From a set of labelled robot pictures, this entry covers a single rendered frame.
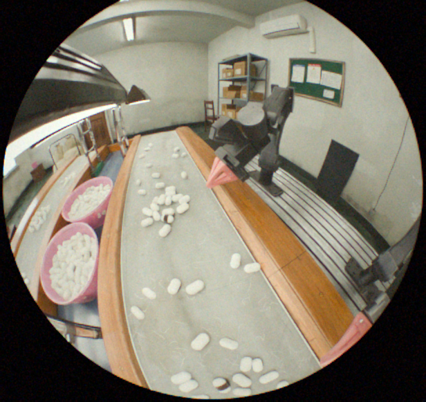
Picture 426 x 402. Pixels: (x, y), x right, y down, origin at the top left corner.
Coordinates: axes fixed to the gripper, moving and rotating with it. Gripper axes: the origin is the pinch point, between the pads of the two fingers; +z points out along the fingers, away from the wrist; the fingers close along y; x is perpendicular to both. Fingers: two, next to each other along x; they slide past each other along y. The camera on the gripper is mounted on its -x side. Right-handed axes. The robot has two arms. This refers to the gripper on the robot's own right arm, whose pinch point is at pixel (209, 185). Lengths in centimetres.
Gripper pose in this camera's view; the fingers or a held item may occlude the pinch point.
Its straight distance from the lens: 36.9
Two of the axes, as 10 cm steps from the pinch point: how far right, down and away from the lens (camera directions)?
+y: 3.7, 5.7, -7.3
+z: -7.1, 6.8, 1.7
